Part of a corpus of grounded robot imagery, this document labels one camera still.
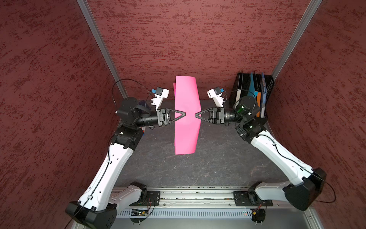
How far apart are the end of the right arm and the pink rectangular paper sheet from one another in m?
0.01

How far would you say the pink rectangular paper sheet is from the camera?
1.75 ft

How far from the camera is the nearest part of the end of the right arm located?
1.70 ft
